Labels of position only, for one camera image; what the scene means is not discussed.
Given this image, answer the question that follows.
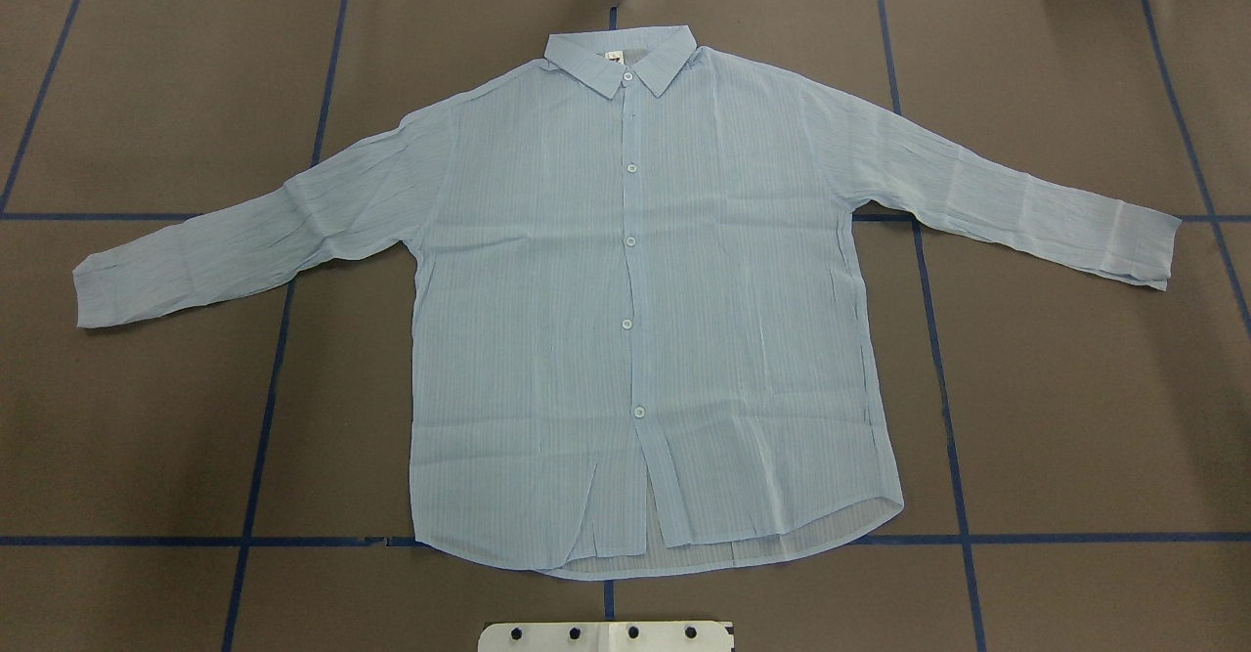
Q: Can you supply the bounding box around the light blue button-up shirt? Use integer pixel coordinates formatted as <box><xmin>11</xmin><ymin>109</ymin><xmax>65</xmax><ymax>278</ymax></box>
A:
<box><xmin>73</xmin><ymin>25</ymin><xmax>1181</xmax><ymax>581</ymax></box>

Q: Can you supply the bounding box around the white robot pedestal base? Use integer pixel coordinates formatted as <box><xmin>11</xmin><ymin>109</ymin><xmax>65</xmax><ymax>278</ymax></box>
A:
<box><xmin>477</xmin><ymin>619</ymin><xmax>736</xmax><ymax>651</ymax></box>

